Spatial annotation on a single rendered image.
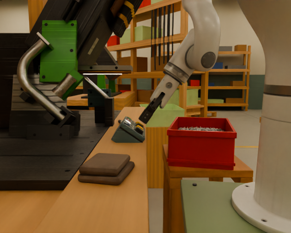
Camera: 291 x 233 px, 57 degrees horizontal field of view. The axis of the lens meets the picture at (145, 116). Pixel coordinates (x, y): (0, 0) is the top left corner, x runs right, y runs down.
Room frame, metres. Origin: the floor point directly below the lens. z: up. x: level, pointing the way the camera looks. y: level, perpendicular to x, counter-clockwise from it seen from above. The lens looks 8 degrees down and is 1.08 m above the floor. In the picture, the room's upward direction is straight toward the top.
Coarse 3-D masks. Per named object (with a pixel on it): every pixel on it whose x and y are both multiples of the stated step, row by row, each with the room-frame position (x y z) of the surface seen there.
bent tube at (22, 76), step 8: (40, 40) 0.87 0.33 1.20; (32, 48) 0.86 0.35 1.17; (40, 48) 0.87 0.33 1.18; (24, 56) 0.86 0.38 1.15; (32, 56) 0.87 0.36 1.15; (24, 64) 0.85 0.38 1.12; (24, 72) 0.85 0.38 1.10; (24, 80) 0.84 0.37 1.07; (24, 88) 0.83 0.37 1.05; (32, 88) 0.83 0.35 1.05; (32, 96) 0.83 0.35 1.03; (40, 96) 0.83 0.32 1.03; (40, 104) 0.83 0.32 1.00; (48, 104) 0.82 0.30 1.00; (56, 112) 0.81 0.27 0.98; (64, 112) 0.83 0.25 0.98
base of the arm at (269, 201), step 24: (264, 96) 0.41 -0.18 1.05; (288, 96) 0.37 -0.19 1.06; (264, 120) 0.40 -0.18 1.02; (288, 120) 0.36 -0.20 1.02; (264, 144) 0.40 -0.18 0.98; (288, 144) 0.36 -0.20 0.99; (264, 168) 0.39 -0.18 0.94; (288, 168) 0.36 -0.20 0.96; (240, 192) 0.45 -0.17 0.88; (264, 192) 0.39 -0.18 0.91; (288, 192) 0.36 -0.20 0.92; (264, 216) 0.37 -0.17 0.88; (288, 216) 0.36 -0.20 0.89
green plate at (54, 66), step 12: (48, 24) 0.92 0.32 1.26; (60, 24) 0.92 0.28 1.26; (72, 24) 0.92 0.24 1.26; (48, 36) 0.91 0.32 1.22; (60, 36) 0.91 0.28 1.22; (72, 36) 0.91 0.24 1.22; (48, 48) 0.90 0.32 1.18; (60, 48) 0.90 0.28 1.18; (72, 48) 0.90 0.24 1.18; (48, 60) 0.89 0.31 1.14; (60, 60) 0.89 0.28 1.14; (72, 60) 0.89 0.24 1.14; (48, 72) 0.88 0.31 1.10; (60, 72) 0.88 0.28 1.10
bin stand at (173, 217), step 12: (168, 168) 0.85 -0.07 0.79; (180, 168) 0.82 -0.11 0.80; (192, 168) 0.82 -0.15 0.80; (204, 168) 0.82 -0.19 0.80; (240, 168) 0.82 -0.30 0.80; (168, 180) 0.84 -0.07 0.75; (180, 180) 0.80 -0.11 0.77; (216, 180) 1.09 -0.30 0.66; (240, 180) 0.80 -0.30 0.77; (252, 180) 0.80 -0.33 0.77; (168, 192) 1.08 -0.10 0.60; (180, 192) 0.80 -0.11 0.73; (168, 204) 1.08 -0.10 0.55; (180, 204) 0.80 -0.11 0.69; (168, 216) 1.08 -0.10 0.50; (180, 216) 0.80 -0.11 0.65; (168, 228) 1.08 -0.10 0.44; (180, 228) 0.80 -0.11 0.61
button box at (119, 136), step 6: (132, 120) 0.89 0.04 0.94; (120, 126) 0.76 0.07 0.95; (126, 126) 0.75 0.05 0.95; (132, 126) 0.79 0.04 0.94; (120, 132) 0.75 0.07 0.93; (126, 132) 0.75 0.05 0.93; (132, 132) 0.75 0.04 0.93; (138, 132) 0.75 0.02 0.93; (144, 132) 0.82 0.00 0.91; (114, 138) 0.75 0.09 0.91; (120, 138) 0.75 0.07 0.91; (126, 138) 0.75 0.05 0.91; (132, 138) 0.75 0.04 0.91; (138, 138) 0.75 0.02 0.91; (144, 138) 0.75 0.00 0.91
